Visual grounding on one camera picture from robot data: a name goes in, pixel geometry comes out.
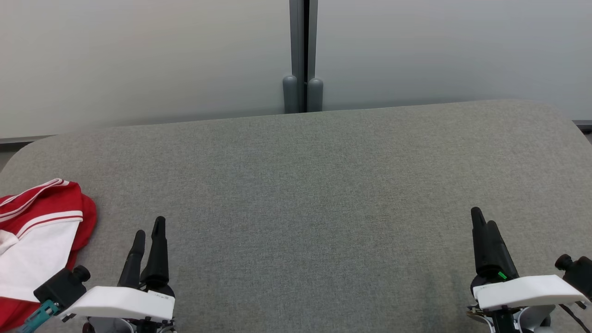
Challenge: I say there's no grey short cylinder bumper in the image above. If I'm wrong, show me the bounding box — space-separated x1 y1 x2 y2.
283 75 299 114
307 78 323 113

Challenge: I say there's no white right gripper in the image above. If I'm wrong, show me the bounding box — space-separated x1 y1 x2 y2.
467 207 590 333

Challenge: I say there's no grey vertical door post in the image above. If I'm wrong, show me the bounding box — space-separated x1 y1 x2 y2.
289 0 319 114

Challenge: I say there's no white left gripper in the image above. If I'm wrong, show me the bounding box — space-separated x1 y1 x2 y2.
60 216 176 333

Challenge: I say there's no thin black right gripper cable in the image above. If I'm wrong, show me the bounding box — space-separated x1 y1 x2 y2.
559 303 592 333

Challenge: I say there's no red and white jersey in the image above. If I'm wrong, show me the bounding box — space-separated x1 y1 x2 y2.
0 179 98 332

